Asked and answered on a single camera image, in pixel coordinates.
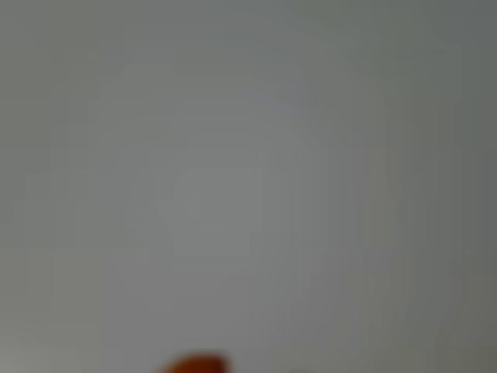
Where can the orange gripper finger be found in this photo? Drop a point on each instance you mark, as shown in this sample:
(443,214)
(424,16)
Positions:
(196,364)

